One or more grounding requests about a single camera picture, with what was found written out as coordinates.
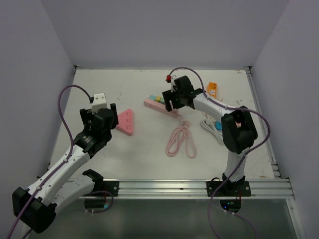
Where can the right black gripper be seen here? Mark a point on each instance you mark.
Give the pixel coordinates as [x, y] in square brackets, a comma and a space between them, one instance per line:
[168, 96]

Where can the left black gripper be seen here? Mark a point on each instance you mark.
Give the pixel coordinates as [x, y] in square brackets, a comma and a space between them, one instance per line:
[86, 115]

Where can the long pink power strip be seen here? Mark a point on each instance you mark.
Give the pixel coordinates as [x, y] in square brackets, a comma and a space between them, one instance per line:
[160, 108]

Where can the pink triangular socket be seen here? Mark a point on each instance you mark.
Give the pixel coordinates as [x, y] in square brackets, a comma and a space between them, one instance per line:
[126, 124]

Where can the orange power strip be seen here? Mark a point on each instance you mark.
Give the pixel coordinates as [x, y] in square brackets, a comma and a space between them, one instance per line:
[212, 89]

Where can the blue plug adapter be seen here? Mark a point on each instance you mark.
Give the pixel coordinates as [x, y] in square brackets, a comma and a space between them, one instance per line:
[218, 126]

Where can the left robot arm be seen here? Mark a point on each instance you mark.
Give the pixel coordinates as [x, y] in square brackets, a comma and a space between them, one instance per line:
[38, 205]

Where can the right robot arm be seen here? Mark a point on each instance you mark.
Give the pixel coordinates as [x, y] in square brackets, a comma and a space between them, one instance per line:
[238, 129]

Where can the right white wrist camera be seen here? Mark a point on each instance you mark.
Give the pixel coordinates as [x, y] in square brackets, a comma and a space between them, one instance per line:
[170, 79]

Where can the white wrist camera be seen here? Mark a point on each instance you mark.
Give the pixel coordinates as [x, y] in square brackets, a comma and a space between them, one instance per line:
[170, 79]
[99, 102]

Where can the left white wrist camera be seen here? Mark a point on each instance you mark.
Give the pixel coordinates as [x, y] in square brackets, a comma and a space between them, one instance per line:
[99, 102]

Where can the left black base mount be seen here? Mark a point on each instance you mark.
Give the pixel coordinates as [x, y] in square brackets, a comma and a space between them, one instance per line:
[109, 186]

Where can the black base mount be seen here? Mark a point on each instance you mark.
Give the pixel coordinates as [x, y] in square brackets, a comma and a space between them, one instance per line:
[109, 186]
[240, 188]

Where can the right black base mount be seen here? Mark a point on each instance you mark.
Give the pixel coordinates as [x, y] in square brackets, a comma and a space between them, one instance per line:
[240, 188]

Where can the right side rail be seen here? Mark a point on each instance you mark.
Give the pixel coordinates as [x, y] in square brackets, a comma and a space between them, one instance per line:
[273, 161]

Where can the aluminium front rail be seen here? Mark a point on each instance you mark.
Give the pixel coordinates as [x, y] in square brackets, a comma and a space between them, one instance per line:
[197, 189]

